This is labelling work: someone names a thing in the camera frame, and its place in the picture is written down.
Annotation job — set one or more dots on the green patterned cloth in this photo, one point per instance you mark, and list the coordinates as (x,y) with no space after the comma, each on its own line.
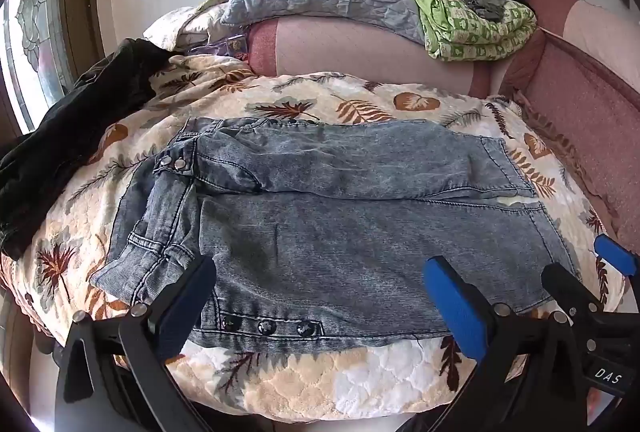
(465,34)

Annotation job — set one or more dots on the leaf-printed blanket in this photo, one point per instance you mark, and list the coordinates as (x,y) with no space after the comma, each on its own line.
(300,382)

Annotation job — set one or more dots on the cream cloth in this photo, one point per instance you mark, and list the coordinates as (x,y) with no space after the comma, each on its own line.
(200,19)

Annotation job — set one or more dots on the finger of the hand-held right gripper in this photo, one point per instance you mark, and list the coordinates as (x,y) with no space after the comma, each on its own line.
(565,284)
(617,254)

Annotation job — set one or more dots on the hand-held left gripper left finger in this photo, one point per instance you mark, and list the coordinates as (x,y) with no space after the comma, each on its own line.
(187,304)

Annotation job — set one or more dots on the blue denim pants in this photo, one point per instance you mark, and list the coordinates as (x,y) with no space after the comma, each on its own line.
(325,232)

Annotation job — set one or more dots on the grey cloth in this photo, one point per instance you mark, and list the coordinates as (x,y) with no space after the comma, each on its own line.
(485,6)

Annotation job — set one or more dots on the black pants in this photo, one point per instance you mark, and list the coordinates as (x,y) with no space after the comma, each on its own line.
(60,137)

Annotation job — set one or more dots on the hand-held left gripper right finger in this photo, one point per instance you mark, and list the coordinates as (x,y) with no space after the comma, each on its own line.
(455,307)

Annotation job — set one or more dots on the purple plastic wrapper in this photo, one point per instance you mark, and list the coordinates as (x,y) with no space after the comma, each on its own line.
(232,46)

